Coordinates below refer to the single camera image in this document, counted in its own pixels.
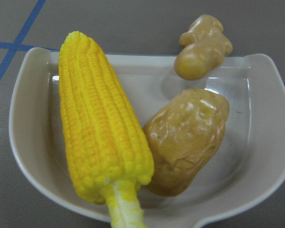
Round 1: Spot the brown toy potato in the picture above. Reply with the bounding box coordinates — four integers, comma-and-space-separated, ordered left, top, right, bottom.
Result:
143, 89, 229, 197

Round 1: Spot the yellow toy corn cob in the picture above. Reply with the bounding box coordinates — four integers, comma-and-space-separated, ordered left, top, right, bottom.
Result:
58, 31, 154, 228

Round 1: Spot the tan toy ginger root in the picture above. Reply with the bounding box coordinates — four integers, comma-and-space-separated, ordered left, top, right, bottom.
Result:
174, 15, 233, 80

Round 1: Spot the beige plastic dustpan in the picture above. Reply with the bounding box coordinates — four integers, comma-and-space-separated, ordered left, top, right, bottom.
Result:
9, 47, 285, 228

